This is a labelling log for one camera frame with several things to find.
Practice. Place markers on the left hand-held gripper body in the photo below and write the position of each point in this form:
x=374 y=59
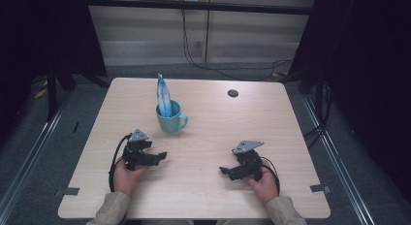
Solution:
x=137 y=154

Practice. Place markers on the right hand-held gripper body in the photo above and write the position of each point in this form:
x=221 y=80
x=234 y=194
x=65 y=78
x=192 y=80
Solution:
x=248 y=162

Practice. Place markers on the teal mug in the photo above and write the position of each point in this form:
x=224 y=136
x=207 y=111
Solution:
x=173 y=123

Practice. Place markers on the blue white toothpaste tube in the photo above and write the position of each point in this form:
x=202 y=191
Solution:
x=164 y=97

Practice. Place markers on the person's left hand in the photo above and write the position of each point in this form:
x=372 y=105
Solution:
x=126 y=181

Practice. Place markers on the person's right hand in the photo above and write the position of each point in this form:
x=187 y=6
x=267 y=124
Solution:
x=266 y=186

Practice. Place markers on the black floor tape strip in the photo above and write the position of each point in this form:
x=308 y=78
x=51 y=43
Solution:
x=75 y=127

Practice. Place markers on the dark round table grommet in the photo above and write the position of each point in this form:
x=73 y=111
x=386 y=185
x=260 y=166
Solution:
x=233 y=93

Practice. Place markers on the grey tape piece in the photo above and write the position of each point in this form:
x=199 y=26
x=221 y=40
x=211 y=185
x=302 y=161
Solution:
x=319 y=188
x=71 y=191

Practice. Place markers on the black metal stand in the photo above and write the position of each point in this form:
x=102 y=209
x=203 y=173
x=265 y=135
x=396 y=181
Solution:
x=51 y=95

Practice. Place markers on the yellow floor scrap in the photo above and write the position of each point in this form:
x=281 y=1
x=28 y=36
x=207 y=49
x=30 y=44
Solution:
x=40 y=93

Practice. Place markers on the black curtain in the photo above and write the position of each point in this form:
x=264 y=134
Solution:
x=38 y=31
x=365 y=73

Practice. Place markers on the black horizontal bar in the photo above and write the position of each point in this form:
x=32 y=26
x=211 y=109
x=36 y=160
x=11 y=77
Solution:
x=194 y=6

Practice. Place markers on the metal floor rail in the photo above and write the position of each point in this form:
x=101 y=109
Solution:
x=32 y=154
x=342 y=170

